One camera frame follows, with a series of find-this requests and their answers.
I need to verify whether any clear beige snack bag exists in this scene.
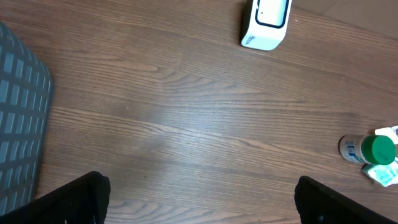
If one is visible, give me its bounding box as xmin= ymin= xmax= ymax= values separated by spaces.
xmin=374 ymin=125 xmax=398 ymax=145

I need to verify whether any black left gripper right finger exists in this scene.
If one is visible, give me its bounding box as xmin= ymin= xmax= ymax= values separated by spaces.
xmin=294 ymin=176 xmax=397 ymax=224

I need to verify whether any green lid white jar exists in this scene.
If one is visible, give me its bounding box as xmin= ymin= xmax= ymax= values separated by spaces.
xmin=338 ymin=134 xmax=396 ymax=165

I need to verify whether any grey plastic mesh basket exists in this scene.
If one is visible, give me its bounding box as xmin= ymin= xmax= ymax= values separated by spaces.
xmin=1 ymin=24 xmax=55 ymax=215

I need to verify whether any teal tissue pack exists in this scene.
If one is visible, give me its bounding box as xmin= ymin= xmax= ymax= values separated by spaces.
xmin=361 ymin=158 xmax=397 ymax=187

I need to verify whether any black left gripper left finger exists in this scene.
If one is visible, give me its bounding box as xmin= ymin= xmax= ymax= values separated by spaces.
xmin=1 ymin=171 xmax=111 ymax=224

